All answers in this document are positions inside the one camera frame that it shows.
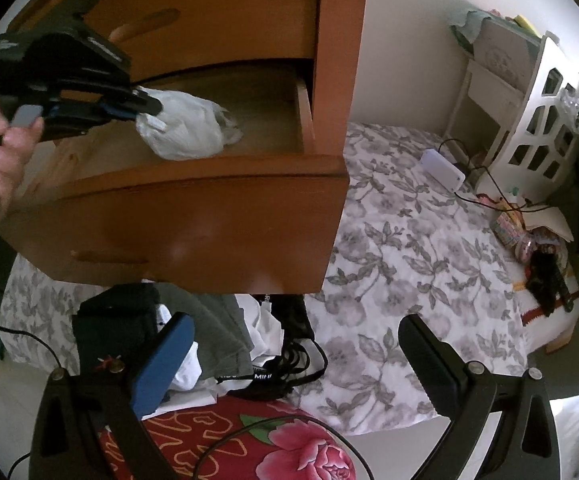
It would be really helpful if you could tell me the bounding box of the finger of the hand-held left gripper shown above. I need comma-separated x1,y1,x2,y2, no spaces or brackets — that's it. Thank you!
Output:
44,101,141,134
82,80,164,114

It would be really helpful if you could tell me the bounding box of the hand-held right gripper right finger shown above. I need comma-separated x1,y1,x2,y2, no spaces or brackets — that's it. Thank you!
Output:
398,313,561,480

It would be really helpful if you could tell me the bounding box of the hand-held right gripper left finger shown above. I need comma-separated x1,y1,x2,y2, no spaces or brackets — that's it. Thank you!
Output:
28,311,196,480

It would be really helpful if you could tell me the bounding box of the white printed cloth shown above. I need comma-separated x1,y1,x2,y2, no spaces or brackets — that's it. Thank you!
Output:
134,87,244,162

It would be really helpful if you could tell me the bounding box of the dark garment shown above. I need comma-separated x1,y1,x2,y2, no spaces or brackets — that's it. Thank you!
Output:
72,285,164,377

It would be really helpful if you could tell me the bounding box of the grey garment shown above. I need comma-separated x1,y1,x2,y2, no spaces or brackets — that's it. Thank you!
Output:
160,290,256,379

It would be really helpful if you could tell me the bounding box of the plain white garment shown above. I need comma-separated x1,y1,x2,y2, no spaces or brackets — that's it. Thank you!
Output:
140,292,291,422

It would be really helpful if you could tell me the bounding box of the black strappy garment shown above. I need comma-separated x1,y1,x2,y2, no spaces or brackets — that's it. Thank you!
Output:
214,294,330,402

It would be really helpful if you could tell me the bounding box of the wooden drawer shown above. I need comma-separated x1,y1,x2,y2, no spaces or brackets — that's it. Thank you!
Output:
0,60,351,295
20,0,323,86

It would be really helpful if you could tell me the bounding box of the person's left hand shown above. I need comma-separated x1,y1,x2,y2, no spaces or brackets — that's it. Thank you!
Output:
0,94,46,217

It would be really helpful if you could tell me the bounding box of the grey floral bedsheet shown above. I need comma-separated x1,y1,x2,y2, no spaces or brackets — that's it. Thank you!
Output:
0,120,531,437

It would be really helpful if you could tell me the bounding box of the white crochet blanket red stripe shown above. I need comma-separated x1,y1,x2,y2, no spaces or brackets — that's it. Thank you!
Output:
512,270,579,357

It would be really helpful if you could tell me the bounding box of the red floral blanket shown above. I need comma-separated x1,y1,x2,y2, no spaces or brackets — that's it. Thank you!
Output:
98,395,371,480

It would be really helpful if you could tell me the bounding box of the black furry object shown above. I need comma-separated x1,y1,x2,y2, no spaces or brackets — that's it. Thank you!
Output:
524,250,579,318

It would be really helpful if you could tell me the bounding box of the colourful patterned box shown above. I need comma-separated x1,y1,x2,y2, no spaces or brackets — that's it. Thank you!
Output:
492,210,526,247

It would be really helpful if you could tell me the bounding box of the beige open paper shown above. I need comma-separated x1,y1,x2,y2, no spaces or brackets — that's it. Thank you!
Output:
517,206,576,244

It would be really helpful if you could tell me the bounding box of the white rectangular device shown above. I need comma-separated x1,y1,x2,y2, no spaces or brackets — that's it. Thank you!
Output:
419,149,467,193

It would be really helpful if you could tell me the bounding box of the white wooden rack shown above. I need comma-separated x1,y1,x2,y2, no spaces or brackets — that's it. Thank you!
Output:
444,35,579,199

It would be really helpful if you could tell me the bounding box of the clear plastic wrapper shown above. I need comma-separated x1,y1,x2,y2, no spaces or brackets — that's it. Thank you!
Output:
559,85,579,134

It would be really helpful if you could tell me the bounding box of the grey storage box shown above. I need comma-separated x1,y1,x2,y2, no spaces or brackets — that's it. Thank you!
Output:
472,19,541,92

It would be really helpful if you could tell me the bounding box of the pale green cloth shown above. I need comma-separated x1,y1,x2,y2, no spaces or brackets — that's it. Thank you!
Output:
450,9,490,51

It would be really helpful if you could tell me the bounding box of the black charger cable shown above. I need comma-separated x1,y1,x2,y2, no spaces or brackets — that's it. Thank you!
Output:
437,139,565,213

